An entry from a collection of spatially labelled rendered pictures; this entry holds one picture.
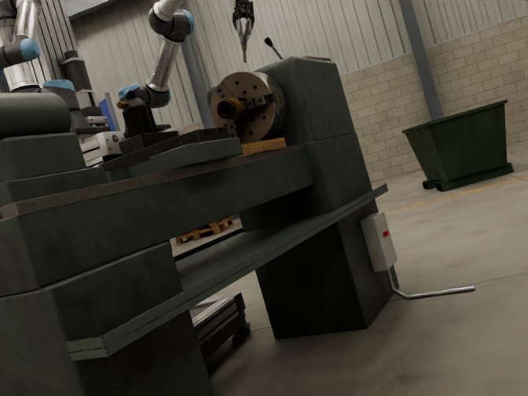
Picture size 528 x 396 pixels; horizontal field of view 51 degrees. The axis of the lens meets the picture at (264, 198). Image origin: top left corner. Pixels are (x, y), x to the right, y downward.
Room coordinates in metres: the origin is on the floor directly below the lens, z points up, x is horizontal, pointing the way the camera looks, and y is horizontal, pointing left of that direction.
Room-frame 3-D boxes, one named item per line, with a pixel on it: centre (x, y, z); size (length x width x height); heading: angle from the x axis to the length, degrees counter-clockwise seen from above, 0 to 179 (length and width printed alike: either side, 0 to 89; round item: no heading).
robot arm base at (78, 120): (2.33, 0.69, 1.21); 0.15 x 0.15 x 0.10
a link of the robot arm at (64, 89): (2.33, 0.70, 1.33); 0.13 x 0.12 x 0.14; 88
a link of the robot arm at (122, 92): (2.79, 0.49, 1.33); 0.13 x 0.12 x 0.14; 135
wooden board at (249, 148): (2.23, 0.08, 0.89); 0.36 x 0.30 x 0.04; 61
